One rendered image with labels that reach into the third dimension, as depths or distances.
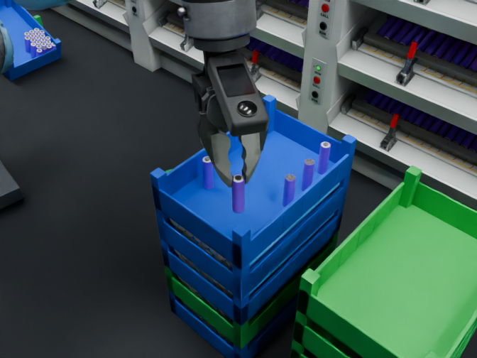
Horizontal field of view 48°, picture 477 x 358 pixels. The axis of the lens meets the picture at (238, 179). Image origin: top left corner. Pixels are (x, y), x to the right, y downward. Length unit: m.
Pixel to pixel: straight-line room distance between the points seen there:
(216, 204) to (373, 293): 0.30
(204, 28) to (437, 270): 0.50
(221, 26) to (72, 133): 1.06
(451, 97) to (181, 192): 0.61
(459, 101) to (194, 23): 0.71
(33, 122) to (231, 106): 1.17
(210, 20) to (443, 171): 0.82
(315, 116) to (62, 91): 0.84
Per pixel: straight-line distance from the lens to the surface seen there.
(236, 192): 0.76
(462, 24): 1.13
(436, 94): 1.23
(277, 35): 1.39
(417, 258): 0.89
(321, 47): 1.31
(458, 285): 0.87
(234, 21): 0.65
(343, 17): 1.25
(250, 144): 0.73
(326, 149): 0.94
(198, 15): 0.66
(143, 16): 1.78
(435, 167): 1.33
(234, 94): 0.64
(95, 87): 1.83
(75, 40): 2.12
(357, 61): 1.30
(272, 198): 0.93
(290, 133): 1.04
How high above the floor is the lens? 0.99
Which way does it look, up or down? 44 degrees down
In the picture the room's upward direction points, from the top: straight up
